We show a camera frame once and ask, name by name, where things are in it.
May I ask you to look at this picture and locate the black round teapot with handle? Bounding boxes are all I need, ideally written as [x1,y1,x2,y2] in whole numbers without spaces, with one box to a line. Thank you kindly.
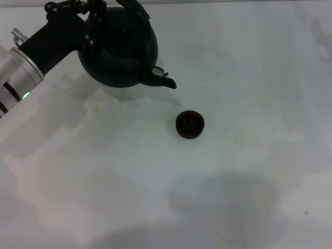
[77,0,177,90]

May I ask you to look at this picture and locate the small dark teacup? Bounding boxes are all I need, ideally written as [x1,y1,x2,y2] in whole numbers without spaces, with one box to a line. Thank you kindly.
[175,109,205,140]

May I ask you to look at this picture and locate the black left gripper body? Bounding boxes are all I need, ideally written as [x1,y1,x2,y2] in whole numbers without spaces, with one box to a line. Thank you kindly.
[17,7,90,76]

